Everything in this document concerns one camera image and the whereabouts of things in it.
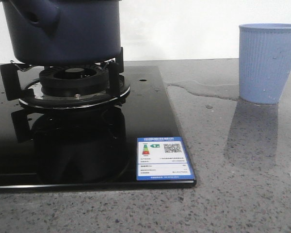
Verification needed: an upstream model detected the light blue ribbed cup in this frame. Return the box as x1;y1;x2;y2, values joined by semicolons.
239;23;291;104

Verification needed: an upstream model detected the spilled water puddle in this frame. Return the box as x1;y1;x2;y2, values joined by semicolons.
165;80;239;101

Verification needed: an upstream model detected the black pot support grate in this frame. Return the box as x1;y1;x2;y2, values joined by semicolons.
0;51;130;110

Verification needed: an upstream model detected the dark blue cooking pot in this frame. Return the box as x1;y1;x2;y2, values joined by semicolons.
1;0;121;66

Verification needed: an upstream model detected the black glass gas stove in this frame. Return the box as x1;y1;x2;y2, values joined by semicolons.
0;66;196;193

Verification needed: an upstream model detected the blue energy label sticker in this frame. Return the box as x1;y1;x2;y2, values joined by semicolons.
136;136;195;181

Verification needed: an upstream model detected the black burner head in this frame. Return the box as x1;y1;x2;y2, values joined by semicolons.
39;65;109;97

